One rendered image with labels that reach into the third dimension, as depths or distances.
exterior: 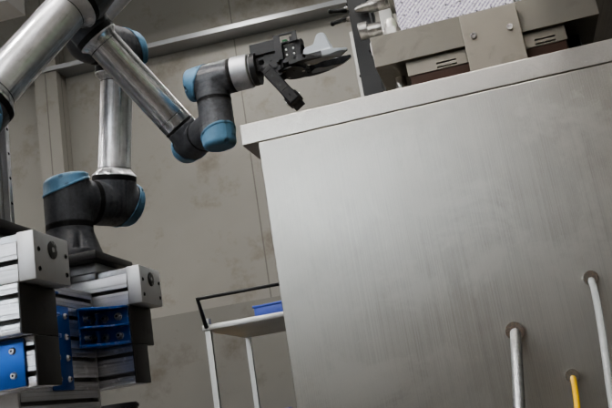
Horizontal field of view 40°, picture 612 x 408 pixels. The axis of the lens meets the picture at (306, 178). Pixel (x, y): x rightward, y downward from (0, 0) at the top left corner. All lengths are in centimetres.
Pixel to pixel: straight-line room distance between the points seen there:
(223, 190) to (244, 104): 109
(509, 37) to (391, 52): 21
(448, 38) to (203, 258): 848
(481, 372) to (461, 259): 18
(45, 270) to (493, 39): 90
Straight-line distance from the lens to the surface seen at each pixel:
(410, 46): 156
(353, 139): 145
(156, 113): 190
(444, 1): 180
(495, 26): 153
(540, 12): 156
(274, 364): 956
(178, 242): 1002
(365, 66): 213
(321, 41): 178
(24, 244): 157
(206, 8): 1080
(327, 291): 142
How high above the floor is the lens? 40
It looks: 15 degrees up
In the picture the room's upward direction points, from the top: 9 degrees counter-clockwise
